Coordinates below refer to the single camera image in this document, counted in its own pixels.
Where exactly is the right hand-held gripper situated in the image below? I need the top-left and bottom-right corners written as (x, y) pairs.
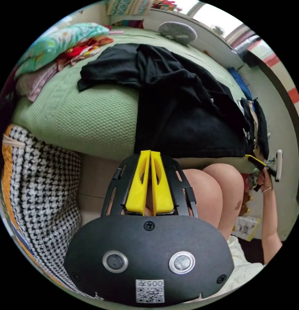
top-left (245, 154), bottom-right (278, 192)

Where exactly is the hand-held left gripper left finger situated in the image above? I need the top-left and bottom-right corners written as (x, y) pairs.
top-left (125, 150), bottom-right (151, 216)

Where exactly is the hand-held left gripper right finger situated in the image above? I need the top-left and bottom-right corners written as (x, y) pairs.
top-left (150, 150), bottom-right (176, 217)

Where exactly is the person's right forearm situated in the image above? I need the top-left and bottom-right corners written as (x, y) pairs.
top-left (260, 186), bottom-right (284, 266)

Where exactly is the black short sleeve shirt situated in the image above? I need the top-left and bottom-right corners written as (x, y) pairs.
top-left (77, 43), bottom-right (252, 159)

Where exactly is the person's right hand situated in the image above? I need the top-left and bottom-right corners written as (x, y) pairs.
top-left (256, 168), bottom-right (274, 192)

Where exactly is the pile of dark clothes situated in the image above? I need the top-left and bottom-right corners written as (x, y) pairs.
top-left (238, 97), bottom-right (271, 161)

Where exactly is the person's body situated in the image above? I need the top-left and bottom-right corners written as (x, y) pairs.
top-left (144, 163), bottom-right (266, 300)

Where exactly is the white yellow carton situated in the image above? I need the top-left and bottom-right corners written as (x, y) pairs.
top-left (232, 216), bottom-right (261, 242)

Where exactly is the blue cloth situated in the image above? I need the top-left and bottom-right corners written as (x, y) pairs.
top-left (228, 67), bottom-right (253, 100)

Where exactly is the bed with green quilt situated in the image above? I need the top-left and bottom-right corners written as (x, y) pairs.
top-left (11, 25), bottom-right (255, 171)

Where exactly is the black white houndstooth bag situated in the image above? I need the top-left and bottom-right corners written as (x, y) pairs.
top-left (1, 125), bottom-right (98, 300)

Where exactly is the pile of colourful clothes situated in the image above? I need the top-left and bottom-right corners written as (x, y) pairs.
top-left (15, 36), bottom-right (114, 102)

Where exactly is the grey round cushion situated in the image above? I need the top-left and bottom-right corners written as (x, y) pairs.
top-left (158, 21), bottom-right (198, 45)

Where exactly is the window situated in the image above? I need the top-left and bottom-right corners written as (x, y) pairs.
top-left (186, 0), bottom-right (246, 28)

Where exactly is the teal floral pillow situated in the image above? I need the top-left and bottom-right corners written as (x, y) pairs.
top-left (15, 22), bottom-right (110, 79)

